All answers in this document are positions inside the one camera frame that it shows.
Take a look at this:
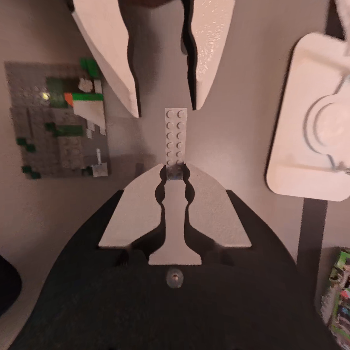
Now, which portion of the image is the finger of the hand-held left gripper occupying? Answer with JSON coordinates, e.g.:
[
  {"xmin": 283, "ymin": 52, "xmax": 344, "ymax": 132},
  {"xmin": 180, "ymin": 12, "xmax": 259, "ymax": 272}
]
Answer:
[
  {"xmin": 181, "ymin": 0, "xmax": 236, "ymax": 111},
  {"xmin": 72, "ymin": 0, "xmax": 142, "ymax": 118}
]

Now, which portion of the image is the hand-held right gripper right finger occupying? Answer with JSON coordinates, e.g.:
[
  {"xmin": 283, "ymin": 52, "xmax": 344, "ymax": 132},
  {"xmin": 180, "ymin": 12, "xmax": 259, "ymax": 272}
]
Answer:
[{"xmin": 184, "ymin": 163, "xmax": 252, "ymax": 248}]

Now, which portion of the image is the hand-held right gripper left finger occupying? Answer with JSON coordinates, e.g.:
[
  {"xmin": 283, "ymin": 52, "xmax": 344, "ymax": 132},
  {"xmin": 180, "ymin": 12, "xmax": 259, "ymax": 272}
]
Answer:
[{"xmin": 98, "ymin": 164, "xmax": 167, "ymax": 249}]

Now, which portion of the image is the light grey long brick plate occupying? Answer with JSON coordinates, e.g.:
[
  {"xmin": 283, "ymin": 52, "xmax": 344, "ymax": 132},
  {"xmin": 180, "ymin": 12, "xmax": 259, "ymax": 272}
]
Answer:
[{"xmin": 165, "ymin": 108, "xmax": 188, "ymax": 181}]

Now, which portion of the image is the grey toy brick build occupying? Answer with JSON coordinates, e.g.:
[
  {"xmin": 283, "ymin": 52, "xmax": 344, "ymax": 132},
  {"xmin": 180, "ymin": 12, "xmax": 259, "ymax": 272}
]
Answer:
[{"xmin": 4, "ymin": 57, "xmax": 111, "ymax": 180}]

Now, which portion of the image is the grey desk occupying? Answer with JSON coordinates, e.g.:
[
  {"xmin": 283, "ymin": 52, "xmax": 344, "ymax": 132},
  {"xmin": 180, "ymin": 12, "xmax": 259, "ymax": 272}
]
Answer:
[{"xmin": 0, "ymin": 0, "xmax": 350, "ymax": 350}]

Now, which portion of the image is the white lamp base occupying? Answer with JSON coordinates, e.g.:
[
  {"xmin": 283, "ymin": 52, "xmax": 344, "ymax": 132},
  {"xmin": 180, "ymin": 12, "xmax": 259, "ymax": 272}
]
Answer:
[{"xmin": 265, "ymin": 0, "xmax": 350, "ymax": 202}]

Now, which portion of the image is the green toy brick set box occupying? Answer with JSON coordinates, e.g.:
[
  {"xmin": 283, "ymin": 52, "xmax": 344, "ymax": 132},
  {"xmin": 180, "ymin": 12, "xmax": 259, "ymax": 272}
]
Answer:
[{"xmin": 320, "ymin": 247, "xmax": 350, "ymax": 343}]

